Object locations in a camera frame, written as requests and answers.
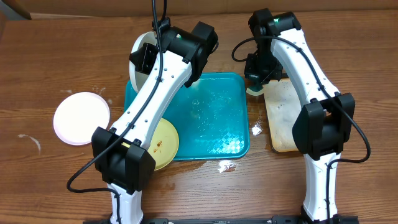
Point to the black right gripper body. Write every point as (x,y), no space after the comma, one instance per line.
(265,68)

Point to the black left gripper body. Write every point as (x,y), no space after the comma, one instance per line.
(150,56)

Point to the white plate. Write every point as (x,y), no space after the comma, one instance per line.
(78,116)
(138,78)

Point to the green and yellow sponge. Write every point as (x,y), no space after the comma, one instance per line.
(255,90)

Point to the yellow-green plate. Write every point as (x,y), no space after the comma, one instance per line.
(164,144)

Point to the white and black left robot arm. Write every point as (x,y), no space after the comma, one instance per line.
(159,66)

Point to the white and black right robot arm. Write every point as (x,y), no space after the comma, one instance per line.
(324,122)

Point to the teal plastic serving tray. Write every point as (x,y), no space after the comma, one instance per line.
(211,118)

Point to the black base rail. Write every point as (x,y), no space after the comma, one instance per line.
(278,219)

